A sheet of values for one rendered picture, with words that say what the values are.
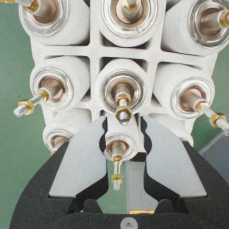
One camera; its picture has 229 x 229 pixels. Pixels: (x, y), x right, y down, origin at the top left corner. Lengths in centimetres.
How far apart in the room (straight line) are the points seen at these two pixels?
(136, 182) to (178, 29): 36
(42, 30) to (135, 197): 39
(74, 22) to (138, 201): 38
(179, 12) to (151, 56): 9
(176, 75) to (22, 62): 51
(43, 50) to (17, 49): 28
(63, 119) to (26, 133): 46
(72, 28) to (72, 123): 17
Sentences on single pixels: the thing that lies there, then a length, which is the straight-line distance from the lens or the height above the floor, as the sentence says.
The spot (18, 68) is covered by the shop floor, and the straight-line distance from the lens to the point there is 59.
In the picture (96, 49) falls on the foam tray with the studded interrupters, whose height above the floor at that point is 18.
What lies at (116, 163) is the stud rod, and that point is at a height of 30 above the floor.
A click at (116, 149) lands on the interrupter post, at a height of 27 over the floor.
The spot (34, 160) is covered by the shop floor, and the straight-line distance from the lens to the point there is 84.
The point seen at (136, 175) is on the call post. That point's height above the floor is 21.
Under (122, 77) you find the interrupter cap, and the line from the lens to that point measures 20.
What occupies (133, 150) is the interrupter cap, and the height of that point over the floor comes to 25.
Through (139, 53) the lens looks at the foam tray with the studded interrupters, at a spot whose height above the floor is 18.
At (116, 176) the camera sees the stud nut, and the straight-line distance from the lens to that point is 22.
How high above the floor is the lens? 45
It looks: 62 degrees down
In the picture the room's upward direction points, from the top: 176 degrees counter-clockwise
